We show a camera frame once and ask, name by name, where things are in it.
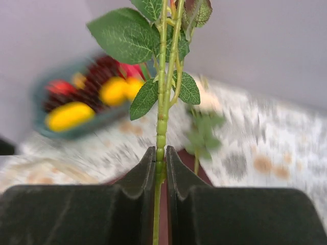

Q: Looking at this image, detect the floral patterned table mat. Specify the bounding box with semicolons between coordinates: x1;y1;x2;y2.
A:
1;82;326;221

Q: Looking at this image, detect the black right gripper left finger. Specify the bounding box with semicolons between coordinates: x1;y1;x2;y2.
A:
1;147;156;244

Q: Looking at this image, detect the yellow lemon middle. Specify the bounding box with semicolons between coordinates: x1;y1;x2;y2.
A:
99;77;127;106

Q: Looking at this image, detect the purple grape bunch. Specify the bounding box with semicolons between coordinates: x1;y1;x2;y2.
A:
43;55;119;113

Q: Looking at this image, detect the yellow lemon right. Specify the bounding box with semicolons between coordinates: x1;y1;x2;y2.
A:
125;77;145;101

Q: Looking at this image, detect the yellow mango front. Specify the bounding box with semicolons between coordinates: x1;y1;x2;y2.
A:
45;102;96;132

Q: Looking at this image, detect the dark red wrapping paper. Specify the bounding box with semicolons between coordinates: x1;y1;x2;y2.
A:
177;149;212;186

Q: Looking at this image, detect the yellow lemon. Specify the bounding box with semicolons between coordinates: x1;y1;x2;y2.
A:
99;77;127;106
125;77;145;101

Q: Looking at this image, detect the peach rose stem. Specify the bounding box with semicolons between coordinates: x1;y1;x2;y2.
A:
87;1;213;244

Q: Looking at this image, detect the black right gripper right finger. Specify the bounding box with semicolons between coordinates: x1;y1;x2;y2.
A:
166;146;326;244

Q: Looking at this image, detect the small orange fruit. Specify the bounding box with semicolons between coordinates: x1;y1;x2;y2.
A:
72;72;86;89

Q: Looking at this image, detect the teal plastic fruit tray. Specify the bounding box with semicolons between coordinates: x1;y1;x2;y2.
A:
31;56;130;139

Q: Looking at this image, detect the red dragon fruit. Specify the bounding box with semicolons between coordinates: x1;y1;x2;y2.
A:
118;63;145;80

